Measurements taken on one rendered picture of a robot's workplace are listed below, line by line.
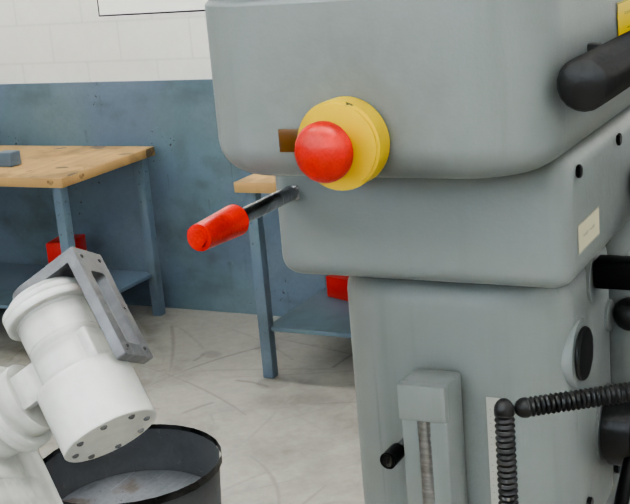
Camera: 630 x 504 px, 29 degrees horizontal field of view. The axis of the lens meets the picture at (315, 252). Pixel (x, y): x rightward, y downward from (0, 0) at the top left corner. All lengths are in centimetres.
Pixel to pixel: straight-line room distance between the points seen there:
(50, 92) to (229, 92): 583
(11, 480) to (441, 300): 35
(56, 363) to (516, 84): 35
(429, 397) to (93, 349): 28
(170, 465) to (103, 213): 338
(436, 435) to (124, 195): 562
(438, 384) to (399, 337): 6
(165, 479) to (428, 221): 250
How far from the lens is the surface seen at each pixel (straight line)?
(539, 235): 90
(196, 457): 335
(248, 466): 459
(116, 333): 82
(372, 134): 80
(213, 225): 85
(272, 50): 84
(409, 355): 100
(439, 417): 97
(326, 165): 78
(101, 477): 343
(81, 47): 654
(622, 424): 109
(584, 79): 80
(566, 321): 99
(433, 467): 99
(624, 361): 116
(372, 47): 81
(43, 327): 84
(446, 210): 91
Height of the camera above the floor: 190
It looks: 15 degrees down
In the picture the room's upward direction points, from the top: 5 degrees counter-clockwise
